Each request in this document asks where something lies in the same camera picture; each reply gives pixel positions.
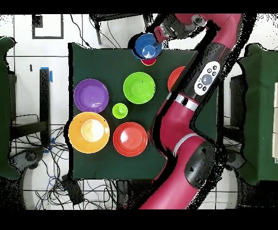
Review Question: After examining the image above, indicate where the purple plastic bowl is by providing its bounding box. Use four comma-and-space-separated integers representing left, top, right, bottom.
73, 78, 110, 114

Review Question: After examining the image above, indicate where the tangle of floor cables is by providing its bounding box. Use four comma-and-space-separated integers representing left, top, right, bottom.
10, 113, 118, 210

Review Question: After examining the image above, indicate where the large orange plastic bowl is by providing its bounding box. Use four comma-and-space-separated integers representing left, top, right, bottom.
68, 111, 111, 154

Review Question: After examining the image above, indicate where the small blue plastic bowl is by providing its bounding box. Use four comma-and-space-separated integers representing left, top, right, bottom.
131, 33, 164, 60

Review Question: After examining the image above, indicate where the red plastic cup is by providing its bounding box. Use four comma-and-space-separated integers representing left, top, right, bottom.
141, 57, 156, 66

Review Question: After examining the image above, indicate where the black floor cable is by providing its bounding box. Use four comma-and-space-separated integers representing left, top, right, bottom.
69, 14, 91, 48

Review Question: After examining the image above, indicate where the green plastic cup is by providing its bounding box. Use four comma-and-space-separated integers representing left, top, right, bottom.
112, 103, 129, 119

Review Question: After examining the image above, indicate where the black camera stand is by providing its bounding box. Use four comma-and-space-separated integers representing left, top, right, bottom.
89, 14, 154, 45

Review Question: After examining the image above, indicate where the blue tape strip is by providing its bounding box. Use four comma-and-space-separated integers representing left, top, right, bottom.
40, 66, 53, 83

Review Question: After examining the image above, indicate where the dark green tablecloth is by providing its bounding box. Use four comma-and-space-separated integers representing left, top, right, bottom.
68, 42, 219, 181

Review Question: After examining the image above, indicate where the black metal frame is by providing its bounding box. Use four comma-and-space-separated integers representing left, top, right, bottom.
218, 73, 246, 144
9, 68, 51, 146

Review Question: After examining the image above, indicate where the black power adapter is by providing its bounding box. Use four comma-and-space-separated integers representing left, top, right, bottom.
60, 174, 85, 206

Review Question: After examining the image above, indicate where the white box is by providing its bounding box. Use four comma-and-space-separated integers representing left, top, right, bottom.
273, 81, 278, 164

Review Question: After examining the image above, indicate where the black square floor frame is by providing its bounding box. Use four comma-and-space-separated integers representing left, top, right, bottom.
31, 14, 64, 40

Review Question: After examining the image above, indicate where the green plastic bowl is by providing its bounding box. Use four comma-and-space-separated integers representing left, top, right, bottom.
123, 72, 156, 105

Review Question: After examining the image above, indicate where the neighbouring green table cloth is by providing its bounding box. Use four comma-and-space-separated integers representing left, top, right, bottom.
0, 36, 20, 180
236, 43, 278, 185

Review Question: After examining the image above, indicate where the orange-red plastic bowl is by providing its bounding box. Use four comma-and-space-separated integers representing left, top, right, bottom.
112, 122, 149, 157
167, 66, 186, 92

